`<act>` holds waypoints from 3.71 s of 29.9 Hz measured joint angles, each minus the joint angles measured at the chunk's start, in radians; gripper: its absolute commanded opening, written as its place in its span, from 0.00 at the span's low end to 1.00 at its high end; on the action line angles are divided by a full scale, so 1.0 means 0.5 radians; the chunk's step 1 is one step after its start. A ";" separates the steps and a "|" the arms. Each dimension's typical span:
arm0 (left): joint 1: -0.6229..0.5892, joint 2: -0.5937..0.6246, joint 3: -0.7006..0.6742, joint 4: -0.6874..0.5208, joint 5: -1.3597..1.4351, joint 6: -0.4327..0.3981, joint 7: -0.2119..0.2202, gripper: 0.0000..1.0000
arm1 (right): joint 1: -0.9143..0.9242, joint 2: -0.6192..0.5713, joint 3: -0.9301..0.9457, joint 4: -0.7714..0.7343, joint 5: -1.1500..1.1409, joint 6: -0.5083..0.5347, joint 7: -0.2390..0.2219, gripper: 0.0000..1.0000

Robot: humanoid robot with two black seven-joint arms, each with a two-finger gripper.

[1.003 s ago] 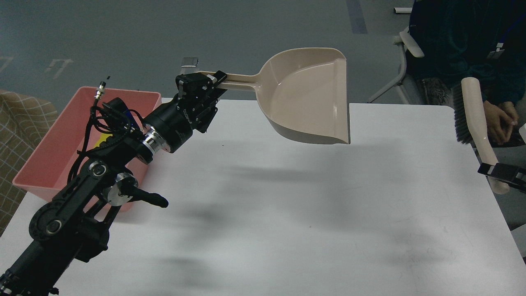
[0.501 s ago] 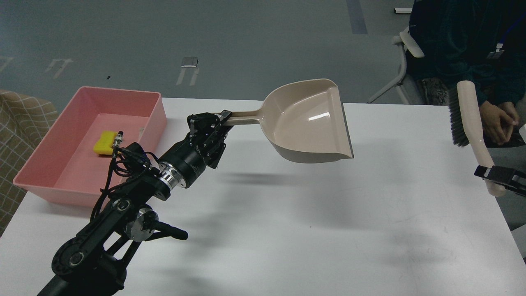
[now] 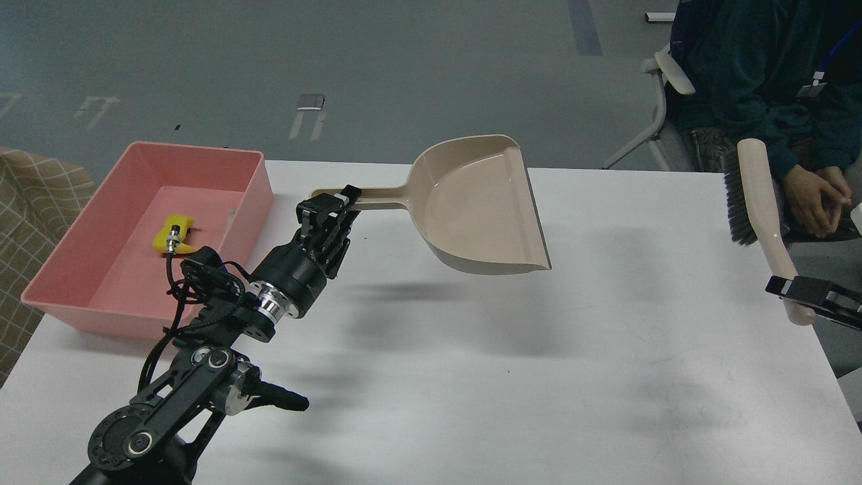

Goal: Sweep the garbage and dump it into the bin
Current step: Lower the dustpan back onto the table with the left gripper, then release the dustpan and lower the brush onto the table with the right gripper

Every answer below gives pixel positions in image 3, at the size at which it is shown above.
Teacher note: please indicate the beige hand brush black bristles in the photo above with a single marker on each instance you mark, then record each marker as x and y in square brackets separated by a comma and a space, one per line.
[752, 208]

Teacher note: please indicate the pink plastic bin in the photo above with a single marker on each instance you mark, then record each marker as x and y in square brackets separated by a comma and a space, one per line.
[105, 277]

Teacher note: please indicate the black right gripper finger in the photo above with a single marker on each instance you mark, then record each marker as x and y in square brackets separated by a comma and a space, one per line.
[805, 298]

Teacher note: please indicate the yellow green sponge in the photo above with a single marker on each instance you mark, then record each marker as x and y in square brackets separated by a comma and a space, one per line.
[171, 238]

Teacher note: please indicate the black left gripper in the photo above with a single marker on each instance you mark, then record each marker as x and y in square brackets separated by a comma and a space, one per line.
[291, 277]

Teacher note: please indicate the white office chair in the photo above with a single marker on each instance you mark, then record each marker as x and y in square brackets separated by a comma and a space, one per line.
[660, 137]

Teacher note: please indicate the beige checkered cloth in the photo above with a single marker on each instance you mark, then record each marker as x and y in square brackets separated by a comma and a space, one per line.
[40, 199]

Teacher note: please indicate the beige plastic dustpan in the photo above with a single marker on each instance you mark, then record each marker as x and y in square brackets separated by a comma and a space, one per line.
[471, 199]

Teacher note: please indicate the seated person in teal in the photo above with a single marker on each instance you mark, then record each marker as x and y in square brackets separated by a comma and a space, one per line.
[783, 72]

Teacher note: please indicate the person's clasped hands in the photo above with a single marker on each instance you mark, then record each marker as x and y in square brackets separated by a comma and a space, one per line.
[817, 199]

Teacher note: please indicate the grey floor socket plate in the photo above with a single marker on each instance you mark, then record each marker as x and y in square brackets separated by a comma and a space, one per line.
[310, 102]

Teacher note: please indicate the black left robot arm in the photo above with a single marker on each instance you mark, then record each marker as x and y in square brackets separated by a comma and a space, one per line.
[194, 378]

